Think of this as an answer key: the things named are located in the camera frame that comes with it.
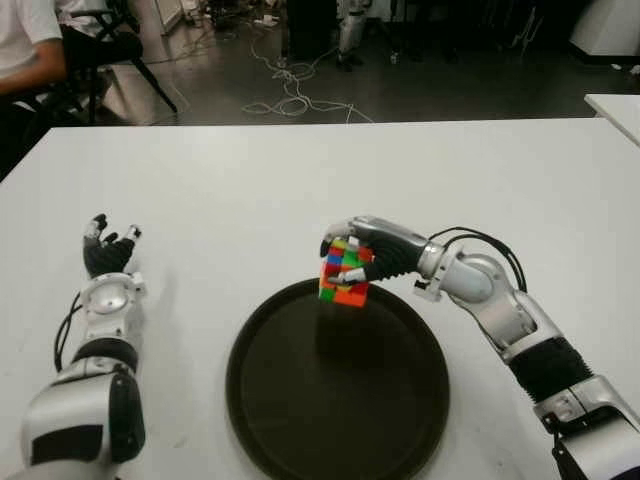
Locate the white panel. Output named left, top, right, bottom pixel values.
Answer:
left=153, top=0, right=187, bottom=35

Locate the person in white shirt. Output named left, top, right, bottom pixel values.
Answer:
left=0, top=0, right=69, bottom=109

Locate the dark round plate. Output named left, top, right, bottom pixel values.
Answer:
left=224, top=277, right=450, bottom=480

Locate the silver standing robot leg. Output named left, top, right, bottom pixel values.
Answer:
left=335, top=0, right=369, bottom=71

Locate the multicoloured Rubik's cube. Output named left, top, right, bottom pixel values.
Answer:
left=317, top=238, right=376, bottom=307

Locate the white cabinet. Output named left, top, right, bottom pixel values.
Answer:
left=568, top=0, right=640, bottom=66

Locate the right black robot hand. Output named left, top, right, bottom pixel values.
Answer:
left=317, top=215, right=431, bottom=296

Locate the white floor cable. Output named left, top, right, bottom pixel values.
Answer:
left=164, top=19, right=374, bottom=124

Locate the black chair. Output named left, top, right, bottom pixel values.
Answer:
left=59, top=7, right=180, bottom=126

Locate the black cabinet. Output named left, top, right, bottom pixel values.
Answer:
left=282, top=0, right=341, bottom=61

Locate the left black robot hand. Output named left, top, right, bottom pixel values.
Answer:
left=82, top=213, right=143, bottom=280

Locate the white side table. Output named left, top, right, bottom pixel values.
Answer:
left=583, top=93, right=640, bottom=146

